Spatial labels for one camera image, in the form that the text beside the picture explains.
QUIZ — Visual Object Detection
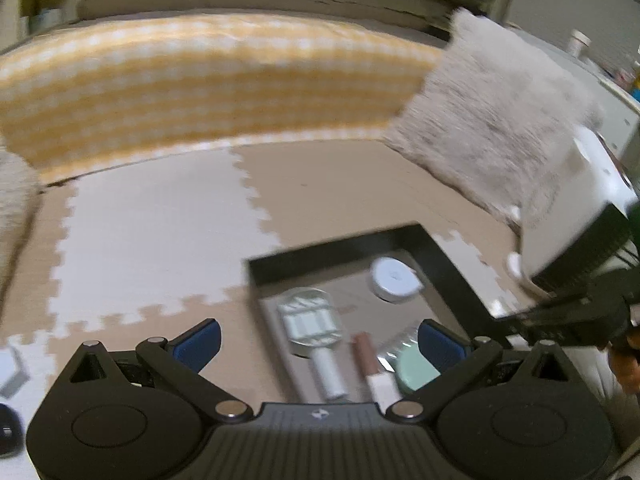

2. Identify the person's right hand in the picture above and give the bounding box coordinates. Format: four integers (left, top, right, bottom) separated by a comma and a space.
607, 327, 640, 397

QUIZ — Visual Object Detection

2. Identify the clear plastic case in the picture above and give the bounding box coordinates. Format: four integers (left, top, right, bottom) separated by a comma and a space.
375, 325, 425, 367

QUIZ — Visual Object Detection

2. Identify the white appliance with dark grille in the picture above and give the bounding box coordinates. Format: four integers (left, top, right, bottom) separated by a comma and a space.
492, 125, 636, 318

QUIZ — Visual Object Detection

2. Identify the white round puck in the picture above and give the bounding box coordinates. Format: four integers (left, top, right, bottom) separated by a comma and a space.
369, 256, 426, 304

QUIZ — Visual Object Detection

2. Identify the black cardboard box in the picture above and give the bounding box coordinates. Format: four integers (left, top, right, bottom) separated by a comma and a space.
242, 222, 531, 406

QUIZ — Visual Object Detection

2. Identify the beige and white foam mat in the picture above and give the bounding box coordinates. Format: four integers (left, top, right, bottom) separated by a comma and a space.
0, 137, 543, 480

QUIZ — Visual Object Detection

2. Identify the clear handled hairbrush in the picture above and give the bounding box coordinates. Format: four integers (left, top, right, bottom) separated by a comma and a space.
276, 286, 352, 402

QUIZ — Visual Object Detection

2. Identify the black round object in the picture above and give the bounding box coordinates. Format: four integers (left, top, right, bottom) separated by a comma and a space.
0, 402, 25, 459

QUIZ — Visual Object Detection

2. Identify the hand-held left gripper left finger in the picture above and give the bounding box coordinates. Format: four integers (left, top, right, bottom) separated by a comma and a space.
57, 317, 256, 424

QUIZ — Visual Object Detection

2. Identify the yellow checkered bed edge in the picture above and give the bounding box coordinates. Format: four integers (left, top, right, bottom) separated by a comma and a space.
0, 12, 447, 187

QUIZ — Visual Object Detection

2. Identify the mint green round case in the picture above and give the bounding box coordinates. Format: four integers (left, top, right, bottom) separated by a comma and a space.
395, 345, 444, 397

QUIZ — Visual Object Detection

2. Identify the fluffy cream cushion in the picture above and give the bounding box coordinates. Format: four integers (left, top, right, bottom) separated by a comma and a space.
384, 7, 603, 228
0, 149, 42, 306

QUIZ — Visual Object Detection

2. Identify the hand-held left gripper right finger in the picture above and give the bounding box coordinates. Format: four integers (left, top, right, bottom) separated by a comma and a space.
387, 317, 582, 424

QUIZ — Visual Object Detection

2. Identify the brown white lipstick tube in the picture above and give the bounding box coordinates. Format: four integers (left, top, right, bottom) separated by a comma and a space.
351, 332, 402, 406

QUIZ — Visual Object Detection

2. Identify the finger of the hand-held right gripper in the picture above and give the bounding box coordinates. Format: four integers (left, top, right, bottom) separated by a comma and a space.
492, 302, 556, 347

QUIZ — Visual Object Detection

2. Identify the white bottle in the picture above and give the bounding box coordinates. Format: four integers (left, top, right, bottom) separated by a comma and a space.
567, 29, 592, 58

